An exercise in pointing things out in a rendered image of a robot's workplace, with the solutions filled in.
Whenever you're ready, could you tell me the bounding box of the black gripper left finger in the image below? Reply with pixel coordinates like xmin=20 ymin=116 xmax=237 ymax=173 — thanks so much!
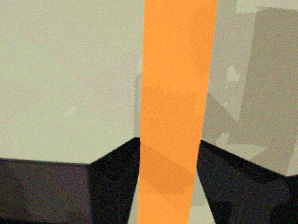
xmin=0 ymin=137 xmax=141 ymax=224

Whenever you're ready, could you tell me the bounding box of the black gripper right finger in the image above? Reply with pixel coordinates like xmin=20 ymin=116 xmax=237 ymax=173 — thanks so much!
xmin=196 ymin=140 xmax=298 ymax=224

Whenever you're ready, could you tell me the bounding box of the orange bar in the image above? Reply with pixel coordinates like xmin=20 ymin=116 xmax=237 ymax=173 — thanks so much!
xmin=137 ymin=0 xmax=217 ymax=224

